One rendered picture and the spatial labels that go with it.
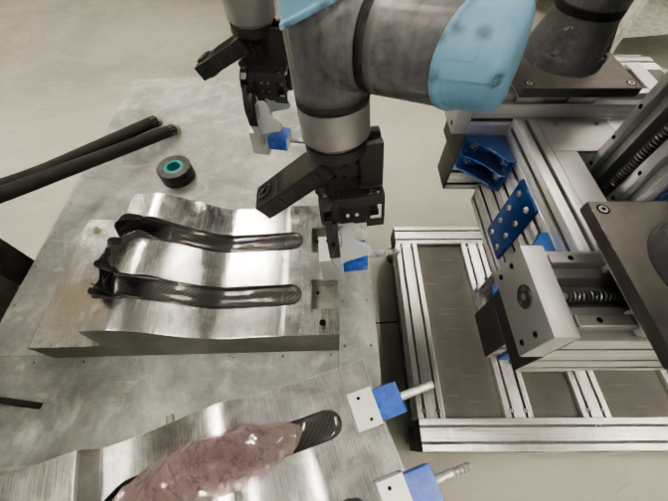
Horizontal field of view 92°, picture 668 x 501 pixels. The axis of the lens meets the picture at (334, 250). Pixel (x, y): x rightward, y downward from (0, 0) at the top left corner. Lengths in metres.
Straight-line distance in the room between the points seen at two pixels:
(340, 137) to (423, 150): 1.88
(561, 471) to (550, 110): 1.22
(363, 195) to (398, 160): 1.71
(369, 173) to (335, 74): 0.13
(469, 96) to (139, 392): 0.62
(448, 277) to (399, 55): 1.19
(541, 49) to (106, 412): 1.00
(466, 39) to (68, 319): 0.68
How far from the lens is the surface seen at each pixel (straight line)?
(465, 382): 1.27
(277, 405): 0.52
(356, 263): 0.51
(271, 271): 0.57
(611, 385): 1.52
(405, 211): 1.83
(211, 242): 0.63
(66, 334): 0.70
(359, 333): 0.61
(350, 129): 0.34
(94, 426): 0.69
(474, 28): 0.26
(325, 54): 0.30
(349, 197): 0.39
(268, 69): 0.63
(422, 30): 0.27
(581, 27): 0.81
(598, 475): 1.66
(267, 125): 0.67
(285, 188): 0.40
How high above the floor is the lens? 1.38
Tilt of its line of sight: 57 degrees down
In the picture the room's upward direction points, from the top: straight up
